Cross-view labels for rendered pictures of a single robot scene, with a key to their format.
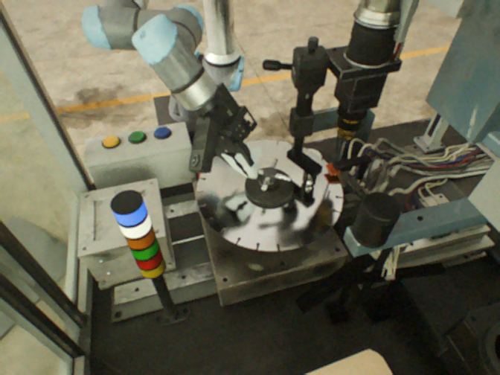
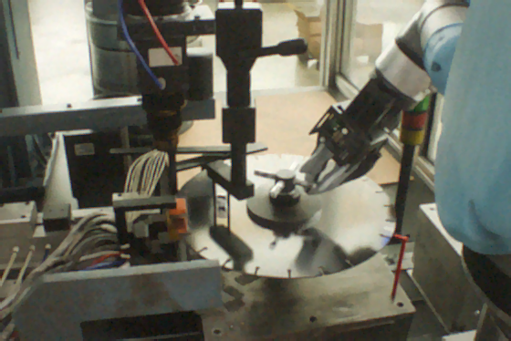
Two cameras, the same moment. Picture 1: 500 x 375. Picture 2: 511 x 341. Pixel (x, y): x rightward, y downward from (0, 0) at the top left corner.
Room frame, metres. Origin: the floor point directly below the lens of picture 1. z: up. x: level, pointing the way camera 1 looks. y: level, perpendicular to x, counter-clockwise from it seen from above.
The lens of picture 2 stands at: (1.22, -0.04, 1.39)
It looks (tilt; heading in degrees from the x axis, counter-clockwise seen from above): 28 degrees down; 185
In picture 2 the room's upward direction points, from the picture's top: 1 degrees clockwise
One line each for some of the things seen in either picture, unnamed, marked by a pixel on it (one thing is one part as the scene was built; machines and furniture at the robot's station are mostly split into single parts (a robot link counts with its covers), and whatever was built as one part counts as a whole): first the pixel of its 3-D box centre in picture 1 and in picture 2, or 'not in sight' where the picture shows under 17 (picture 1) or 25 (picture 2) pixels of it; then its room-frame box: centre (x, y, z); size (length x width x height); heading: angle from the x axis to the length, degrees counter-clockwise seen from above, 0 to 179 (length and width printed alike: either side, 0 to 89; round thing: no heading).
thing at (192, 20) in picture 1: (172, 32); (476, 55); (0.68, 0.15, 1.24); 0.11 x 0.11 x 0.08; 85
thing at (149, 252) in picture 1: (143, 243); (415, 99); (0.32, 0.17, 1.05); 0.05 x 0.04 x 0.03; 16
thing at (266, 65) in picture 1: (286, 70); (270, 45); (0.59, -0.07, 1.21); 0.08 x 0.06 x 0.03; 106
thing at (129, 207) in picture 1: (129, 207); not in sight; (0.32, 0.17, 1.14); 0.05 x 0.04 x 0.03; 16
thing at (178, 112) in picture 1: (187, 99); not in sight; (1.10, 0.22, 0.80); 0.15 x 0.15 x 0.10
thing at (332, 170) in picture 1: (347, 171); (151, 221); (0.58, -0.23, 0.95); 0.10 x 0.03 x 0.07; 106
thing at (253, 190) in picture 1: (268, 184); (284, 198); (0.53, -0.05, 0.96); 0.11 x 0.11 x 0.03
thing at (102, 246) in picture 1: (129, 232); (481, 265); (0.49, 0.29, 0.82); 0.18 x 0.18 x 0.15; 16
